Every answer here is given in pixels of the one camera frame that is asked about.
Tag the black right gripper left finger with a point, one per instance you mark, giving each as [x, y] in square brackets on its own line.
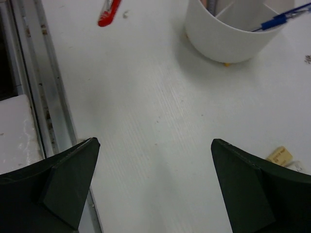
[48, 196]

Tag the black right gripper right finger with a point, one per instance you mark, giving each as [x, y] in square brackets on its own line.
[260, 196]

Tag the yellow staple box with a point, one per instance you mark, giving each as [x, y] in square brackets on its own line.
[280, 156]

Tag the white staple box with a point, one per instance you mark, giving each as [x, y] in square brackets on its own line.
[295, 166]

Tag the white round divided container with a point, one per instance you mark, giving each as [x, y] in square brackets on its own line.
[230, 36]

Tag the blue gel pen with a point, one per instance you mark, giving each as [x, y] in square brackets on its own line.
[283, 18]

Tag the red gel pen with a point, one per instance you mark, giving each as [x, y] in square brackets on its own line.
[108, 12]

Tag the grey-purple marker pen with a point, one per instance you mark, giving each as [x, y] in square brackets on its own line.
[212, 4]

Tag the front aluminium rail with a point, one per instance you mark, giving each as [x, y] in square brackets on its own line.
[35, 73]

